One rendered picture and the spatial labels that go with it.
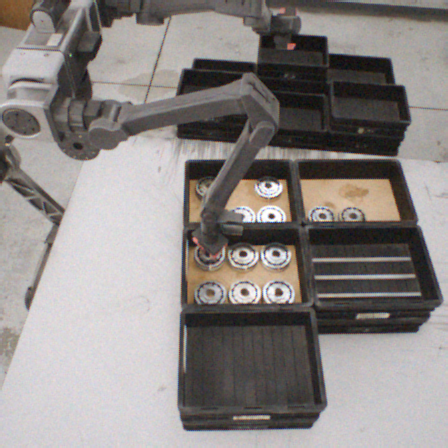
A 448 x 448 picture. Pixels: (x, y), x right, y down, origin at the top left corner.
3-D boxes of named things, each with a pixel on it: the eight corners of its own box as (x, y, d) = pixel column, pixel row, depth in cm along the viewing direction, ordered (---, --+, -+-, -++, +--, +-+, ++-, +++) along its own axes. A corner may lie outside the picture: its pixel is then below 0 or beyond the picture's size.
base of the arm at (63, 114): (65, 120, 125) (53, 82, 116) (96, 122, 125) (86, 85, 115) (55, 144, 120) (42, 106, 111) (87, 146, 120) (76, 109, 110)
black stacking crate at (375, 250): (308, 322, 155) (314, 306, 146) (298, 244, 173) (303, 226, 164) (430, 320, 156) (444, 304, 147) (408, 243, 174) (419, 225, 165)
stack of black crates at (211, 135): (178, 164, 285) (173, 103, 248) (185, 128, 302) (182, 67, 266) (246, 170, 283) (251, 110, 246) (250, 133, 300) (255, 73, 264)
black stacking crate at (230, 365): (180, 423, 137) (177, 412, 128) (182, 325, 154) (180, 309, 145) (319, 420, 138) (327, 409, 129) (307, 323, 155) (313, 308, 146)
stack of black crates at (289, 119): (247, 169, 283) (250, 125, 255) (250, 133, 300) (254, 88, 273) (316, 175, 281) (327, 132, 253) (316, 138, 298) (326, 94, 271)
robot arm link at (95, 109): (82, 99, 118) (76, 114, 114) (124, 102, 117) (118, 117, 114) (90, 127, 125) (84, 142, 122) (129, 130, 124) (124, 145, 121)
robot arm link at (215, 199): (259, 90, 113) (256, 122, 106) (282, 99, 114) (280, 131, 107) (200, 195, 146) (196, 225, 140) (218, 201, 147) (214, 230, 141)
